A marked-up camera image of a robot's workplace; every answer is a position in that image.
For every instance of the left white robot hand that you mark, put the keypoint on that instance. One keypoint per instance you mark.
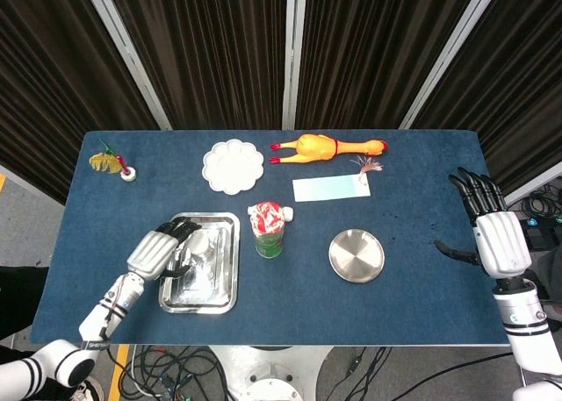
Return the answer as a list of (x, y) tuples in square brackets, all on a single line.
[(151, 254)]

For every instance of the rectangular steel tray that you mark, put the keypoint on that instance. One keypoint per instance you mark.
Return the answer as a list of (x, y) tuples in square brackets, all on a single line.
[(206, 291)]

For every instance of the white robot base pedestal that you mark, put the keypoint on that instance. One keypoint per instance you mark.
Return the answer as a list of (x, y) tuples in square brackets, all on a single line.
[(268, 374)]

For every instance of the blue table cloth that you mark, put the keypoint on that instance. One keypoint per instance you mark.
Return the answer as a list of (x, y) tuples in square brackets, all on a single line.
[(307, 313)]

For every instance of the yellow rubber chicken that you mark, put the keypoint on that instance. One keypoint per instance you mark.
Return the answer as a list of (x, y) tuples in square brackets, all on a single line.
[(316, 148)]

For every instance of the white flower-shaped palette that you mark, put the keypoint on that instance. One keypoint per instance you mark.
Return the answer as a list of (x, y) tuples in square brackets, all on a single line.
[(232, 166)]

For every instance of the round steel plate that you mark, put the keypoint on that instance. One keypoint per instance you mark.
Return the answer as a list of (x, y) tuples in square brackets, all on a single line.
[(356, 256)]

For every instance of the white drink bottle green label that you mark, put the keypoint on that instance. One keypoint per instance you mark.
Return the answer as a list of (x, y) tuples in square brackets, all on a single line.
[(289, 214)]

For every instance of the green can red lid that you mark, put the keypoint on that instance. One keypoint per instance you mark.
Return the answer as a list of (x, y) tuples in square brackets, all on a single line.
[(268, 225)]

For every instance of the black power strip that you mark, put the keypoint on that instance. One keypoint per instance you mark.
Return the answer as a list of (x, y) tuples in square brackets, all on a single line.
[(546, 221)]

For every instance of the white partition frame post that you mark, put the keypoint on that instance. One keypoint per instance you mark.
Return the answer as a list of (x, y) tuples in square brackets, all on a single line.
[(127, 54), (452, 45), (292, 67), (533, 186)]

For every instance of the person's black trousers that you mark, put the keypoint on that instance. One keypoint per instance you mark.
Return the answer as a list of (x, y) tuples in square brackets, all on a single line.
[(19, 300)]

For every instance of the black and white shoe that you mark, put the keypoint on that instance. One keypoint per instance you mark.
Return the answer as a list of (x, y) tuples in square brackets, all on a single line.
[(90, 390)]

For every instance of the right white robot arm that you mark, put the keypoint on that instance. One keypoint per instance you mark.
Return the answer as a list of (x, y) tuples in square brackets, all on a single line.
[(522, 322)]

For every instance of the yellow red feather shuttlecock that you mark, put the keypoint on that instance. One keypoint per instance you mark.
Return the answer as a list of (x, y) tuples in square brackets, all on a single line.
[(105, 163)]

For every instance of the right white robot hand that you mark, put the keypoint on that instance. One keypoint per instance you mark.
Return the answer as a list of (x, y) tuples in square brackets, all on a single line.
[(502, 243)]

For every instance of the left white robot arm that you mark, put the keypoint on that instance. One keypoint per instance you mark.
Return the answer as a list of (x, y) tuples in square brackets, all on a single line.
[(105, 313)]

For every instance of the dark brown curtain panel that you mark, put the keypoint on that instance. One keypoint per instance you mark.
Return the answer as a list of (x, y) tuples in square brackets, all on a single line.
[(373, 45), (518, 89), (197, 45), (44, 67)]

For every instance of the white bookmark with tassel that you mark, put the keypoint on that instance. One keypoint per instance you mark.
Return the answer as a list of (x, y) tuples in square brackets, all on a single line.
[(329, 188)]

